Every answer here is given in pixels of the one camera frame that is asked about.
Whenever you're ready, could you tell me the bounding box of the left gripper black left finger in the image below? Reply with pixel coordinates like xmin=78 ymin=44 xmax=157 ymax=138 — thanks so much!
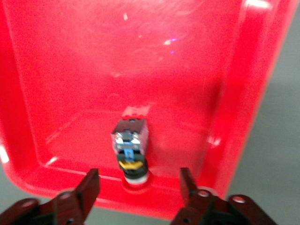
xmin=0 ymin=168 xmax=101 ymax=225

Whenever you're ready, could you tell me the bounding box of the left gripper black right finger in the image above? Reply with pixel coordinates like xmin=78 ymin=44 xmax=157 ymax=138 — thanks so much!
xmin=171 ymin=167 xmax=277 ymax=225

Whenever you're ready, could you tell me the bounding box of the red plastic tray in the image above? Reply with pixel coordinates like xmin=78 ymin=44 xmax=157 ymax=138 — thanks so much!
xmin=0 ymin=0 xmax=300 ymax=221

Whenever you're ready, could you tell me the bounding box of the red push button switch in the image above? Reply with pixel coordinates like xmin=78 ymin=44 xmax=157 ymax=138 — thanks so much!
xmin=110 ymin=118 xmax=150 ymax=186

